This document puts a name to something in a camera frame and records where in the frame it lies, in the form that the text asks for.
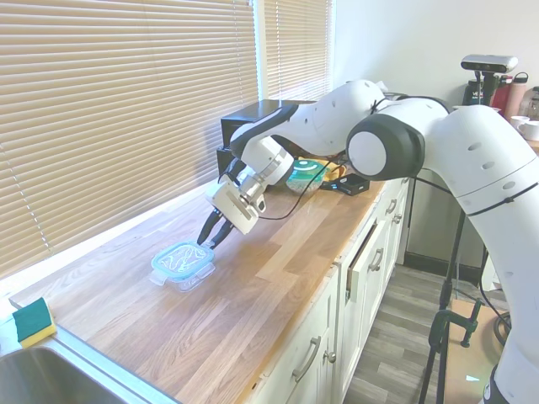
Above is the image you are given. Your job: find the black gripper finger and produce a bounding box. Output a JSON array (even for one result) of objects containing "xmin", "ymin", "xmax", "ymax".
[
  {"xmin": 209, "ymin": 221, "xmax": 233, "ymax": 251},
  {"xmin": 196, "ymin": 210, "xmax": 221, "ymax": 246}
]

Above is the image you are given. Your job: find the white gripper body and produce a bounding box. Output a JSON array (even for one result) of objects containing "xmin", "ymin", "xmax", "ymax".
[{"xmin": 205, "ymin": 173, "xmax": 259, "ymax": 235}]

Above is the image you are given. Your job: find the clear container with teal lid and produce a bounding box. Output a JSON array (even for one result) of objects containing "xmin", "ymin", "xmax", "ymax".
[{"xmin": 150, "ymin": 240, "xmax": 216, "ymax": 288}]

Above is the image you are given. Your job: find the clear glass food container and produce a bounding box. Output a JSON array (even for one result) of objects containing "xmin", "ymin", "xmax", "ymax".
[{"xmin": 173, "ymin": 265, "xmax": 215, "ymax": 294}]

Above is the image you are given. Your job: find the glass bowl with green lid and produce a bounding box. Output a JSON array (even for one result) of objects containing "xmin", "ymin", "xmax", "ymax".
[{"xmin": 286, "ymin": 157, "xmax": 329, "ymax": 196}]

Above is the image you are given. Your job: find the black countertop oven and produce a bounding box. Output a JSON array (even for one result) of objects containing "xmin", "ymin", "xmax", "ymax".
[{"xmin": 216, "ymin": 98, "xmax": 301, "ymax": 178}]

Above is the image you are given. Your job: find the yellow cloth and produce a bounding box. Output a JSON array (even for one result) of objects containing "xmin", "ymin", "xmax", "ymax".
[{"xmin": 318, "ymin": 156, "xmax": 351, "ymax": 183}]

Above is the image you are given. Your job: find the small black electronics box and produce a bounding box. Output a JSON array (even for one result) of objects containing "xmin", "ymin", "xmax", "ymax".
[{"xmin": 331, "ymin": 173, "xmax": 371, "ymax": 198}]

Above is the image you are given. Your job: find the wide beige window blind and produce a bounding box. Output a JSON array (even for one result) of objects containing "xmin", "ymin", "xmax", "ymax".
[{"xmin": 0, "ymin": 0, "xmax": 259, "ymax": 281}]

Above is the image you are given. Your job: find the white kitchen cabinet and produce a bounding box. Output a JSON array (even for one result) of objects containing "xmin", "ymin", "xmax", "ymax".
[{"xmin": 235, "ymin": 176, "xmax": 413, "ymax": 404}]

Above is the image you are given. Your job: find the narrow beige window blind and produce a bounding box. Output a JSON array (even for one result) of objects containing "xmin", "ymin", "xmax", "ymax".
[{"xmin": 263, "ymin": 0, "xmax": 334, "ymax": 103}]

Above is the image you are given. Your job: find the green and yellow sponge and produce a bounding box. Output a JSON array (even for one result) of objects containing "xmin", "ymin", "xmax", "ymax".
[{"xmin": 11, "ymin": 296, "xmax": 58, "ymax": 350}]

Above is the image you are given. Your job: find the stainless steel sink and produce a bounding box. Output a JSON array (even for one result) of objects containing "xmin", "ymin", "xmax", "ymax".
[{"xmin": 0, "ymin": 343, "xmax": 183, "ymax": 404}]

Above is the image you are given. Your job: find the dark green clamp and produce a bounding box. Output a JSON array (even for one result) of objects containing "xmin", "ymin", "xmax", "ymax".
[{"xmin": 428, "ymin": 297, "xmax": 483, "ymax": 351}]

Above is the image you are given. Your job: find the red water bottle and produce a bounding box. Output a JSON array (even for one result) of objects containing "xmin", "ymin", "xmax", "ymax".
[{"xmin": 491, "ymin": 74, "xmax": 514, "ymax": 117}]

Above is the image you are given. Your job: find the pink water bottle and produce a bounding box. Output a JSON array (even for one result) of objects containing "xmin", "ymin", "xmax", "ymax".
[{"xmin": 504, "ymin": 72, "xmax": 530, "ymax": 120}]

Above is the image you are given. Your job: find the white mug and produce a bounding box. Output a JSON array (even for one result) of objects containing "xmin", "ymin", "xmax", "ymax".
[{"xmin": 509, "ymin": 114, "xmax": 539, "ymax": 142}]

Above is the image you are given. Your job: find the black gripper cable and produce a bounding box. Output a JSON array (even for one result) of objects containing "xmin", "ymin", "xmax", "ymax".
[{"xmin": 255, "ymin": 156, "xmax": 351, "ymax": 223}]

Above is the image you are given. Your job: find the long silver cabinet handle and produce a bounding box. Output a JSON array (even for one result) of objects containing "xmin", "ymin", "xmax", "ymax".
[{"xmin": 291, "ymin": 336, "xmax": 323, "ymax": 384}]

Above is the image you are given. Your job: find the short silver drawer handle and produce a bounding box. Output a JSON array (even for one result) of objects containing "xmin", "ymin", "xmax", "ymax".
[{"xmin": 367, "ymin": 247, "xmax": 385, "ymax": 274}]

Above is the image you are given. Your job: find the grey stereo camera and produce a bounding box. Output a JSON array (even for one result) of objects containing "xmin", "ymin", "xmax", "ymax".
[{"xmin": 459, "ymin": 54, "xmax": 520, "ymax": 73}]

